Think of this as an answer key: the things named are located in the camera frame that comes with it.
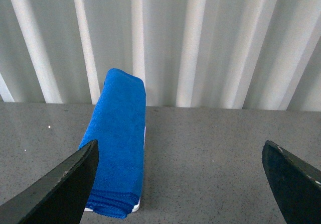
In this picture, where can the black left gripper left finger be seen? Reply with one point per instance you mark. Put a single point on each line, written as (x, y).
(61, 195)

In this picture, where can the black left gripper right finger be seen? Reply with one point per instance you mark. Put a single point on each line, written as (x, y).
(294, 183)

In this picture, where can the blue microfiber cloth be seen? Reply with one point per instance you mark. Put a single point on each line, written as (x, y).
(118, 125)

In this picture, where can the white pleated curtain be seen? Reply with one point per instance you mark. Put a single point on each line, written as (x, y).
(250, 54)

